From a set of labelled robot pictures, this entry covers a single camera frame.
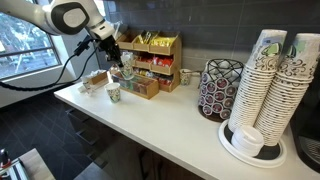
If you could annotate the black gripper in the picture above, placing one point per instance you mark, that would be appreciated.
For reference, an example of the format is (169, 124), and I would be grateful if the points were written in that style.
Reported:
(109, 48)

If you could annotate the patterned paper cup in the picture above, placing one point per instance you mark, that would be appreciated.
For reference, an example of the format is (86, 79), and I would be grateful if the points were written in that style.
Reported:
(185, 77)
(113, 92)
(127, 66)

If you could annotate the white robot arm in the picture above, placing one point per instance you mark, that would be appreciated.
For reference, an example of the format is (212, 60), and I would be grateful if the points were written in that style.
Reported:
(63, 16)

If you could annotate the small white plastic cup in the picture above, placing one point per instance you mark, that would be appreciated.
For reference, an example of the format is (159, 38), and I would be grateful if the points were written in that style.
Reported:
(85, 82)

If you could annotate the tall paper cup stack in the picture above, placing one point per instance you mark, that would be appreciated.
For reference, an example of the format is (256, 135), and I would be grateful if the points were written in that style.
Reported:
(256, 80)
(286, 100)

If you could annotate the white cup lid stack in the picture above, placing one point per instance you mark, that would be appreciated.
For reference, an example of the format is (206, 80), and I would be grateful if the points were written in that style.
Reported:
(247, 140)

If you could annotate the round white cup tray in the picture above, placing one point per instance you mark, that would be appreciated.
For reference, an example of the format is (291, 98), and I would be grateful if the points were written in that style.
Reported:
(273, 156)

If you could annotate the small wooden condiment box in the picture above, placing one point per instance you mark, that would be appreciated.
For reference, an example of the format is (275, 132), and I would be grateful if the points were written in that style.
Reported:
(98, 77)

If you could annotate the low wooden tea tray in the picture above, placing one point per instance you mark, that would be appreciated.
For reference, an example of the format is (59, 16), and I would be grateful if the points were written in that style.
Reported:
(138, 86)

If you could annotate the green yellow tea packets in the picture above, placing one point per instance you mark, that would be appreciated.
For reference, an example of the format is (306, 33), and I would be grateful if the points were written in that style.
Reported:
(146, 37)

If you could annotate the red tea packets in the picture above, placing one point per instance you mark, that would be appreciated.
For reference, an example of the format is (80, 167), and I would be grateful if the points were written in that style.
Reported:
(160, 61)

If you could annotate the tiered wooden shelf organizer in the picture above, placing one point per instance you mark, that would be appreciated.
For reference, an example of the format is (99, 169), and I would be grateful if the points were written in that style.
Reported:
(160, 63)

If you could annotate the dark wood cabinet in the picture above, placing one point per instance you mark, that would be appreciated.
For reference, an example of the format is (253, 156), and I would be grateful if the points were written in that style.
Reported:
(110, 150)

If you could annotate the light wooden table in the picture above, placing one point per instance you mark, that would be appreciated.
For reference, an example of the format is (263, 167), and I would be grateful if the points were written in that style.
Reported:
(36, 165)

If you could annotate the black coffee machine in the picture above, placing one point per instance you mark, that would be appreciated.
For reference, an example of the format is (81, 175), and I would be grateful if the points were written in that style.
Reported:
(308, 133)

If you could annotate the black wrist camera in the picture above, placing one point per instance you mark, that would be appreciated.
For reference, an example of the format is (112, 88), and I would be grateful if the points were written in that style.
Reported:
(83, 46)

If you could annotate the window with grey frame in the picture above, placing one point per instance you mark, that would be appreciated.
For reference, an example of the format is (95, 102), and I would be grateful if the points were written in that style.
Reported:
(23, 53)

